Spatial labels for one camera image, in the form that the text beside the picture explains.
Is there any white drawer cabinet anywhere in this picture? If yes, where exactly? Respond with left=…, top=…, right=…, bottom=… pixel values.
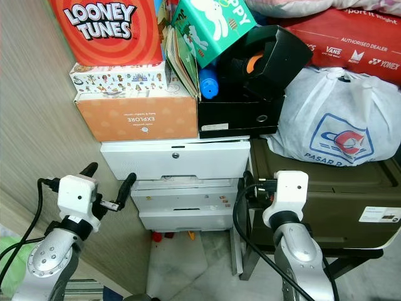
left=100, top=139, right=253, bottom=278

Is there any black file box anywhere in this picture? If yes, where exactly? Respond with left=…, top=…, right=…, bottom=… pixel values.
left=197, top=93, right=287, bottom=139

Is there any orange cardboard box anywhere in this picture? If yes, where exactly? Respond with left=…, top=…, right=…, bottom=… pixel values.
left=73, top=92, right=200, bottom=143

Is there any dark olive cabinet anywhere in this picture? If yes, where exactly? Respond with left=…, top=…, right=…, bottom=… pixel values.
left=237, top=139, right=401, bottom=281

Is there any light wood grain panel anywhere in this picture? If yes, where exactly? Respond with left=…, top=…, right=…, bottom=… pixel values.
left=0, top=0, right=133, bottom=297

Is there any white box with cartoon print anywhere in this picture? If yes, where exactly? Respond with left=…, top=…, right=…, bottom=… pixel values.
left=68, top=61, right=167, bottom=95

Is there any blue bottle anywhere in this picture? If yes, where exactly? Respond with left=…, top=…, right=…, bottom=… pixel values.
left=198, top=67, right=222, bottom=100

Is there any white non-woven shopping bag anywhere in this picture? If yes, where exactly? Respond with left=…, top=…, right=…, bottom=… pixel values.
left=266, top=65, right=401, bottom=167

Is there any tilted black plastic tray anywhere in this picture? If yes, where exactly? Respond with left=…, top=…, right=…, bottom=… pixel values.
left=222, top=24, right=315, bottom=102

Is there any stack of thin books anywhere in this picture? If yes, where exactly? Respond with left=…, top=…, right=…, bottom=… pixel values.
left=164, top=24, right=202, bottom=98

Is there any red Looney Tunes box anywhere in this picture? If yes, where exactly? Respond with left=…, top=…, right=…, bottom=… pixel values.
left=46, top=0, right=164, bottom=67

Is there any teal box with white rabbit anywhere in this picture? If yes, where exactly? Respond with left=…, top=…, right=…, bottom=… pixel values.
left=169, top=0, right=258, bottom=69

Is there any red sports brand bag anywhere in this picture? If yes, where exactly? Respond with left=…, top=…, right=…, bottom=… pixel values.
left=263, top=7, right=401, bottom=77

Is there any pink cushion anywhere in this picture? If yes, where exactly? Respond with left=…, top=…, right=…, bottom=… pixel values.
left=244, top=0, right=401, bottom=19

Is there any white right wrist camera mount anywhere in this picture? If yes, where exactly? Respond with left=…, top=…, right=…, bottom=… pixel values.
left=261, top=170, right=310, bottom=229

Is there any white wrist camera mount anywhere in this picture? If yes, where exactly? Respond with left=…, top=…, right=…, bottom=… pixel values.
left=261, top=170, right=310, bottom=229
left=57, top=174, right=107, bottom=235

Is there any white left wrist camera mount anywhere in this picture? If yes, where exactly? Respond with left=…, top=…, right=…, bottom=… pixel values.
left=57, top=174, right=107, bottom=235

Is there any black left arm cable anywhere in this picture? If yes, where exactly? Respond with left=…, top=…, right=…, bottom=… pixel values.
left=0, top=178, right=68, bottom=284

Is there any orange ring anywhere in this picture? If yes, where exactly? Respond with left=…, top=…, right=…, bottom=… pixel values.
left=244, top=53, right=266, bottom=73

